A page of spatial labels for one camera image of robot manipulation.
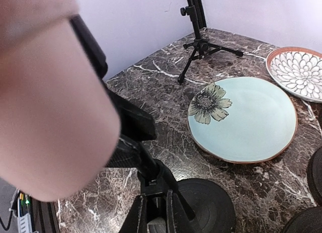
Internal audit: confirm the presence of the cream pink microphone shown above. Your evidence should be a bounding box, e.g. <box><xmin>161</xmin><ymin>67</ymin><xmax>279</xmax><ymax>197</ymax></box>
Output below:
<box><xmin>1</xmin><ymin>0</ymin><xmax>121</xmax><ymax>202</ymax></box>

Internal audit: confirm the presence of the black stand of cream microphone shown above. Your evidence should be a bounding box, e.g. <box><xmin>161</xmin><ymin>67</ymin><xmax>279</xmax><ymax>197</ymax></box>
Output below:
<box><xmin>69</xmin><ymin>14</ymin><xmax>237</xmax><ymax>233</ymax></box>

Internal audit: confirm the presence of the left black frame post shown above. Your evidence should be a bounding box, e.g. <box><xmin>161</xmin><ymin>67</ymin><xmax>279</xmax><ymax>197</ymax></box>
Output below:
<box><xmin>192</xmin><ymin>0</ymin><xmax>207</xmax><ymax>29</ymax></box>

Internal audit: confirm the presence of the white slotted cable duct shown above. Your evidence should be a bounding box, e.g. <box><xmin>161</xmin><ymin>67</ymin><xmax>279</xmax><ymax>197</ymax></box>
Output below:
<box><xmin>17</xmin><ymin>191</ymin><xmax>33</xmax><ymax>233</ymax></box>

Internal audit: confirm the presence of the light green plate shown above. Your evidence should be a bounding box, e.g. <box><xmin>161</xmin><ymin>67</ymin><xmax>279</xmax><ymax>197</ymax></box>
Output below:
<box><xmin>187</xmin><ymin>77</ymin><xmax>298</xmax><ymax>164</ymax></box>

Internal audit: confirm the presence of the floral patterned bowl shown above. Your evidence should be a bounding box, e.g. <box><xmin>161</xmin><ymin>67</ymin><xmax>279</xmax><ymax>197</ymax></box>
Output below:
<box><xmin>266</xmin><ymin>46</ymin><xmax>321</xmax><ymax>103</ymax></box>

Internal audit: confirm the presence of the tripod stand of glitter microphone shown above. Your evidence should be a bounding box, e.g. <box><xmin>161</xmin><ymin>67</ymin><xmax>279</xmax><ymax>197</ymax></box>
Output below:
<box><xmin>178</xmin><ymin>0</ymin><xmax>244</xmax><ymax>85</ymax></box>

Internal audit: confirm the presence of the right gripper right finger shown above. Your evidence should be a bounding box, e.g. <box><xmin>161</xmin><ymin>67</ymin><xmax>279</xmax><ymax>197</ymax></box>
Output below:
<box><xmin>166</xmin><ymin>190</ymin><xmax>195</xmax><ymax>233</ymax></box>

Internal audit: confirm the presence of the black stand of purple microphone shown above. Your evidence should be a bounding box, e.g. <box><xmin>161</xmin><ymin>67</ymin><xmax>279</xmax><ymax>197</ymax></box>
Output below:
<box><xmin>306</xmin><ymin>147</ymin><xmax>321</xmax><ymax>206</ymax></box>

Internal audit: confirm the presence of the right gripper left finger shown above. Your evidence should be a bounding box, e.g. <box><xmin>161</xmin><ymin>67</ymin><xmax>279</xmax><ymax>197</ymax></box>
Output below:
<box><xmin>120</xmin><ymin>195</ymin><xmax>147</xmax><ymax>233</ymax></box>

